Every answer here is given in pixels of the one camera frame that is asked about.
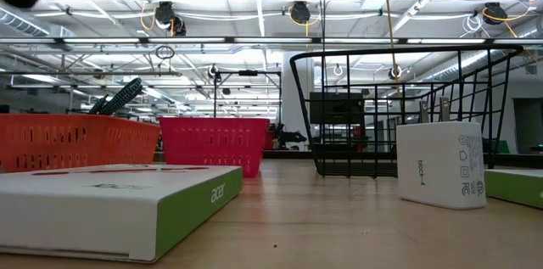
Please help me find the black cable loop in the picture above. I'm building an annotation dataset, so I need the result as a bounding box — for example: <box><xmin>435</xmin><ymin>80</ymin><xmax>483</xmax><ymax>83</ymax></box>
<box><xmin>154</xmin><ymin>44</ymin><xmax>176</xmax><ymax>60</ymax></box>

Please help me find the white green Acer box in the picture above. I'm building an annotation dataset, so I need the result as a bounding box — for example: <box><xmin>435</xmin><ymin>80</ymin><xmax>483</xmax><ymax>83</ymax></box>
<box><xmin>484</xmin><ymin>169</ymin><xmax>543</xmax><ymax>210</ymax></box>
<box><xmin>0</xmin><ymin>164</ymin><xmax>244</xmax><ymax>265</ymax></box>

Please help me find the hanging black cable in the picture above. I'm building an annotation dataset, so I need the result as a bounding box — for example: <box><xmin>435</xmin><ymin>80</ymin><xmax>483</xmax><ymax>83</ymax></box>
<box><xmin>317</xmin><ymin>0</ymin><xmax>327</xmax><ymax>92</ymax></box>

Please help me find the black wire basket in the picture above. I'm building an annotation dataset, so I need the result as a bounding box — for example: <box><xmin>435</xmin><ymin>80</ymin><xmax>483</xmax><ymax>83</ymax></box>
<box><xmin>289</xmin><ymin>44</ymin><xmax>525</xmax><ymax>178</ymax></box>

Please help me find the red plastic basket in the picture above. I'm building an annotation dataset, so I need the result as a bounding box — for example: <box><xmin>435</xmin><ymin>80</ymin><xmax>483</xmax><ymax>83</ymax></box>
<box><xmin>159</xmin><ymin>116</ymin><xmax>272</xmax><ymax>178</ymax></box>

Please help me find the hanging yellow cord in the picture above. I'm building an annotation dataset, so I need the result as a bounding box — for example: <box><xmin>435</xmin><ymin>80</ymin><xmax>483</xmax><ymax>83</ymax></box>
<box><xmin>381</xmin><ymin>0</ymin><xmax>402</xmax><ymax>96</ymax></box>

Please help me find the white wall charger block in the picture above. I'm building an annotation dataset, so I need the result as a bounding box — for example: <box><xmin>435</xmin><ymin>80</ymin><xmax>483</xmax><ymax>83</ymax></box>
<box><xmin>396</xmin><ymin>97</ymin><xmax>488</xmax><ymax>210</ymax></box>

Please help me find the teal black braided cable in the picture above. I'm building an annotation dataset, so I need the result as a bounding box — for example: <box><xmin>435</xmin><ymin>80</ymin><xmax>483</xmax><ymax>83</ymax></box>
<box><xmin>87</xmin><ymin>76</ymin><xmax>144</xmax><ymax>116</ymax></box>

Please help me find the black monitor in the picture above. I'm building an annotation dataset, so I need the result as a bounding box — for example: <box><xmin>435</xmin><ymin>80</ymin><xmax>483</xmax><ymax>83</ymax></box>
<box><xmin>308</xmin><ymin>92</ymin><xmax>367</xmax><ymax>125</ymax></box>

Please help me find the black ceiling cord reel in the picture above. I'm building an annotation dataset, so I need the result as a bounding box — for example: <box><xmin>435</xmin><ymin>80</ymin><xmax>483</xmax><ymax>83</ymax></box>
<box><xmin>481</xmin><ymin>1</ymin><xmax>531</xmax><ymax>28</ymax></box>
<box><xmin>288</xmin><ymin>0</ymin><xmax>319</xmax><ymax>36</ymax></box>
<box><xmin>153</xmin><ymin>0</ymin><xmax>188</xmax><ymax>36</ymax></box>

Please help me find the distant black metal frame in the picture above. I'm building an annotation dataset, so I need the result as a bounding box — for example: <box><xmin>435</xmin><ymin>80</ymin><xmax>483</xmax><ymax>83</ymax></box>
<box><xmin>213</xmin><ymin>70</ymin><xmax>283</xmax><ymax>126</ymax></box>

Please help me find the orange plastic basket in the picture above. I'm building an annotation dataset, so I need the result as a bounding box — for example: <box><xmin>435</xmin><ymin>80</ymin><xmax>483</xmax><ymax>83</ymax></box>
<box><xmin>0</xmin><ymin>113</ymin><xmax>161</xmax><ymax>174</ymax></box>

